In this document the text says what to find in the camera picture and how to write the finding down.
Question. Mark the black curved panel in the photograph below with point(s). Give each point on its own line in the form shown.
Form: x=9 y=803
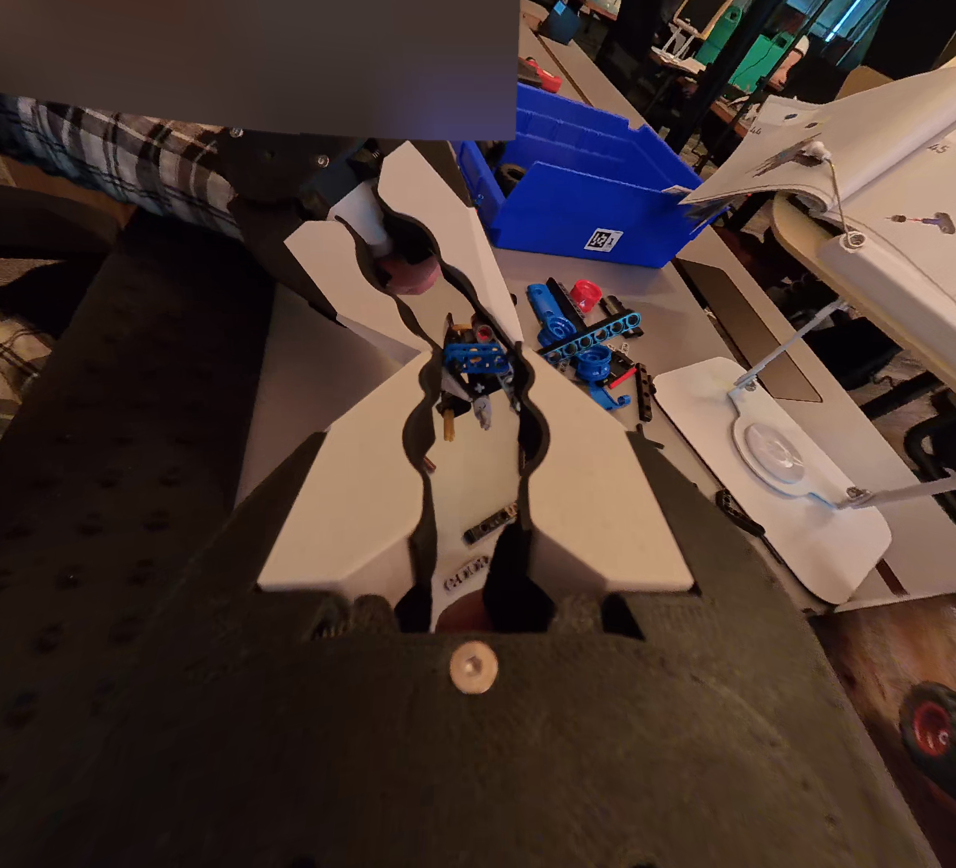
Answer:
x=624 y=315

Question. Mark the long black holed beam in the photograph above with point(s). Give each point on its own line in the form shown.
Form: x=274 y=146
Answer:
x=567 y=300

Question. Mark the red axle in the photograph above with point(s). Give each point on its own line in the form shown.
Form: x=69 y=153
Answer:
x=621 y=379

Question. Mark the person's plaid shirt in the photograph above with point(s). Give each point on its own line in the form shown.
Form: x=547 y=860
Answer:
x=19 y=360

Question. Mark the blue curved panel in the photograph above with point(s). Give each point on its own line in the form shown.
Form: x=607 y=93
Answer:
x=549 y=308

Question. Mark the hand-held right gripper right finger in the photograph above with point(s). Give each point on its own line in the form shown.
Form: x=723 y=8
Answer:
x=605 y=509

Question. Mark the grey thin beam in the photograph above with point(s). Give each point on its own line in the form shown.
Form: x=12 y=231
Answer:
x=467 y=575

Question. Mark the black rubber tire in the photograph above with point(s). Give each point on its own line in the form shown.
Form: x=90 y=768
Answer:
x=515 y=182

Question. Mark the grey desk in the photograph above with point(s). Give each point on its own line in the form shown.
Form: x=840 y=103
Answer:
x=314 y=390

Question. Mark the short black holed beam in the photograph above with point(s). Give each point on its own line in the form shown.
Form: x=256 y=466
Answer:
x=489 y=524

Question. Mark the blue storage bin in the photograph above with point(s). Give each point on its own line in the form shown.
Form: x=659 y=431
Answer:
x=567 y=218

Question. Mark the black steel pole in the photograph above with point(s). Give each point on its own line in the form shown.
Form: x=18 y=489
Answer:
x=754 y=24

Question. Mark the black angled beam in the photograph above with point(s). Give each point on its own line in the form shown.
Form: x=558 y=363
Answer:
x=739 y=509

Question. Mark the red translucent rim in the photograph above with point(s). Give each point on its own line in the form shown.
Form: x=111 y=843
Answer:
x=586 y=293

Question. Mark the white book stand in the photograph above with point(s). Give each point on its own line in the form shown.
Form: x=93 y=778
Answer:
x=702 y=435

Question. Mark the blue long holed beam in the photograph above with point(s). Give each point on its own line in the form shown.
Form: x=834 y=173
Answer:
x=597 y=339

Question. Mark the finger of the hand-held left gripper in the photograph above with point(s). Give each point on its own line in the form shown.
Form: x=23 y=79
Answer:
x=448 y=210
x=336 y=263

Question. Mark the person's left hand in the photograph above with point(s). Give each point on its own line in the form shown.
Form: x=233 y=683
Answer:
x=407 y=274

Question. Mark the toy truck set box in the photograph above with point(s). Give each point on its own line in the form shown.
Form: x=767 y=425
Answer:
x=896 y=696

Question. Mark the red hand tool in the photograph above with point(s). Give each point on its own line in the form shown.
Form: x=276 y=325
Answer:
x=541 y=75

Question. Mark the person's left forearm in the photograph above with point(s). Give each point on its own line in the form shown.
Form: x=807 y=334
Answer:
x=112 y=151

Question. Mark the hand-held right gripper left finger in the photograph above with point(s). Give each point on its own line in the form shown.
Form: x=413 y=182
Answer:
x=343 y=509

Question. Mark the instruction booklet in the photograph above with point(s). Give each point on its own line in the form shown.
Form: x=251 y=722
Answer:
x=881 y=128

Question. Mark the black perforated panel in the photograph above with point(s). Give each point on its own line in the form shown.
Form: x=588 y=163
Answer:
x=112 y=360

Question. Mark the small brick assembly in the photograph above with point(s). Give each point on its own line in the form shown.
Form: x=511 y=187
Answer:
x=478 y=360

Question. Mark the blue wheel rim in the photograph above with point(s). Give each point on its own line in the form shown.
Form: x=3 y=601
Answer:
x=595 y=364

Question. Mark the blue fender piece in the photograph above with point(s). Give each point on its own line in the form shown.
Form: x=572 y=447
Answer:
x=612 y=396

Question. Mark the teal bucket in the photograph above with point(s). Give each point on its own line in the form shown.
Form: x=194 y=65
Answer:
x=560 y=20

